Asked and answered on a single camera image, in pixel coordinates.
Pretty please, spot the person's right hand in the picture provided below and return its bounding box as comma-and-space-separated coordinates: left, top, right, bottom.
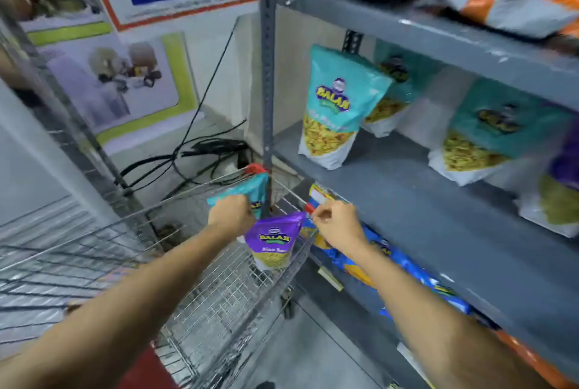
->
312, 199, 370, 259

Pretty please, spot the person's left hand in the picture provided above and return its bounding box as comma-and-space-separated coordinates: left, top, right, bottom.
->
207, 195, 257, 241

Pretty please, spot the grey metal shelf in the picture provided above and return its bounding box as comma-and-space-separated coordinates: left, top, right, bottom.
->
258, 0, 579, 389

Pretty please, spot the silver wire shopping cart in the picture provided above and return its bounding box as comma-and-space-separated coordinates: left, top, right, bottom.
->
0, 163, 317, 389

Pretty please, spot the person's left forearm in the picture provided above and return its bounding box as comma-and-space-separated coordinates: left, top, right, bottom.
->
0, 221, 238, 389

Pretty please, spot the person's right forearm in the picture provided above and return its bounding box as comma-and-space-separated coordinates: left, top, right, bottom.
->
350, 239, 552, 389

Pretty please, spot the yellow price tag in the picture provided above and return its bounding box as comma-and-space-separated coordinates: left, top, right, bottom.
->
318, 266, 344, 293
397, 342, 435, 389
309, 183, 338, 209

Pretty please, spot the thin black cable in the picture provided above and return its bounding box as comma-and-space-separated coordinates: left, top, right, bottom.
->
171, 17, 241, 163

